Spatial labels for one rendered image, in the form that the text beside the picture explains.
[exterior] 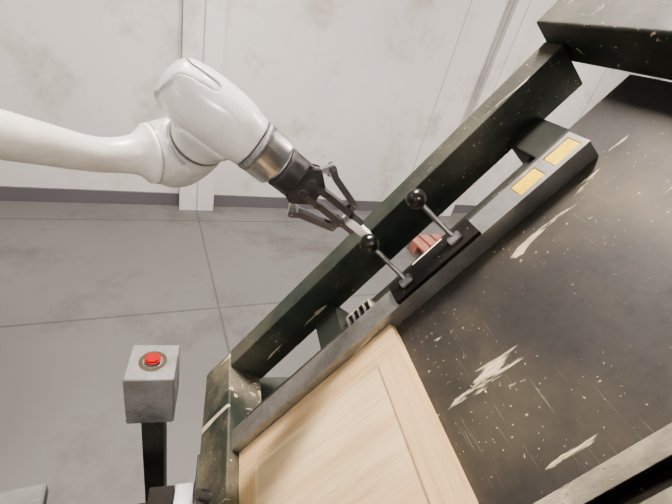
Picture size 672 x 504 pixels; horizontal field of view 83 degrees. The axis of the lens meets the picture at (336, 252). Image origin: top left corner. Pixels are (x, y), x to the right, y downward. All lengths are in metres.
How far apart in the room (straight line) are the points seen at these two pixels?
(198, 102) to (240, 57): 3.00
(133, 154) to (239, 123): 0.19
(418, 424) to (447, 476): 0.09
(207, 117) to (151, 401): 0.79
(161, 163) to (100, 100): 2.94
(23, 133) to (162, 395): 0.75
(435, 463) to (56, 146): 0.67
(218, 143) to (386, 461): 0.56
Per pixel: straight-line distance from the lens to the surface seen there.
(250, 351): 1.11
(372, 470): 0.71
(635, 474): 0.49
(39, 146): 0.61
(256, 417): 0.97
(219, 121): 0.60
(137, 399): 1.16
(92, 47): 3.55
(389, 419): 0.70
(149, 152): 0.71
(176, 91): 0.61
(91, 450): 2.13
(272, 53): 3.65
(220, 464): 1.02
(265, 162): 0.63
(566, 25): 0.93
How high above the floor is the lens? 1.78
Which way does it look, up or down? 30 degrees down
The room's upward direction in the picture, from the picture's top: 15 degrees clockwise
